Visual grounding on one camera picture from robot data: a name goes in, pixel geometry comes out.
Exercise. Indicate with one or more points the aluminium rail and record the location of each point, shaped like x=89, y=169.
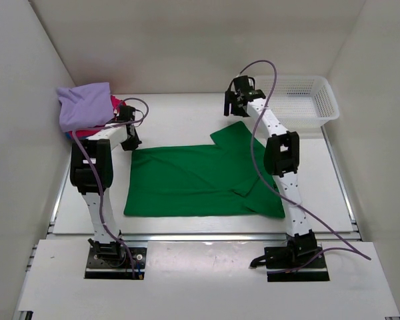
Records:
x=321, y=187

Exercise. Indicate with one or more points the green t shirt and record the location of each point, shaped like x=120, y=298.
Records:
x=202, y=180

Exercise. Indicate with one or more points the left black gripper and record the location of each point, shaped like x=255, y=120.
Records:
x=132, y=146

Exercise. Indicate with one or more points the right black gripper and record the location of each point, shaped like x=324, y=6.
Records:
x=230, y=98

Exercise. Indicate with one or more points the white plastic basket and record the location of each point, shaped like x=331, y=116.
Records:
x=303, y=103

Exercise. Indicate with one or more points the folded lilac t shirt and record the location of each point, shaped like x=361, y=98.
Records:
x=85, y=106

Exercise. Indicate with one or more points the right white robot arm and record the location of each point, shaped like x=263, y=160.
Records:
x=280, y=160

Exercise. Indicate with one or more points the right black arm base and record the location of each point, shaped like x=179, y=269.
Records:
x=300, y=260

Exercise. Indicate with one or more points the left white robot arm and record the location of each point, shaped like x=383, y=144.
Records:
x=91, y=171

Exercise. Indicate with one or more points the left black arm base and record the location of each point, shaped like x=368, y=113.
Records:
x=111, y=261

